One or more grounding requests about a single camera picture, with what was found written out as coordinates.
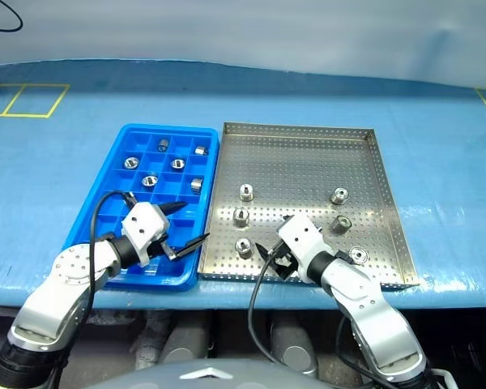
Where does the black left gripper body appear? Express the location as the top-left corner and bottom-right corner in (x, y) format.
(147, 218), (176, 261)

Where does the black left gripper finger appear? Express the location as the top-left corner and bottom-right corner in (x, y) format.
(160, 200), (188, 219)
(168, 232), (211, 261)

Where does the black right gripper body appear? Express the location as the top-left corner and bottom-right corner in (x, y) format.
(271, 240), (300, 270)

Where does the blue compartment tray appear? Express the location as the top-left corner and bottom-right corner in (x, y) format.
(63, 123), (221, 292)

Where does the grey rounded cylinder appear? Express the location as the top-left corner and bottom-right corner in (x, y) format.
(268, 318), (319, 376)
(160, 323), (210, 365)

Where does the perforated stainless steel tray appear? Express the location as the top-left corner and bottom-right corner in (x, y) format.
(197, 121), (421, 292)

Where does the white wrapped bundle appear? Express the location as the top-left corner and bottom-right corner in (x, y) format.
(129, 311), (171, 370)

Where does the grey domed robot cover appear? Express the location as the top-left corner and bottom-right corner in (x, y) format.
(91, 355), (323, 389)

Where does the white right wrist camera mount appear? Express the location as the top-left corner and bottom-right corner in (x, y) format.
(275, 214), (329, 284)

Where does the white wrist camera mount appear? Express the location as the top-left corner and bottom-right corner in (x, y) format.
(275, 214), (329, 284)
(120, 201), (172, 267)

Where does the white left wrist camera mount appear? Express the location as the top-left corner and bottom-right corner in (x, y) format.
(120, 201), (172, 267)

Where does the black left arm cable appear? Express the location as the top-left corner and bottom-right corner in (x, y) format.
(52, 190), (139, 389)

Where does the thin black background cable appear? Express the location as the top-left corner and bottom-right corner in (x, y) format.
(0, 0), (24, 32)

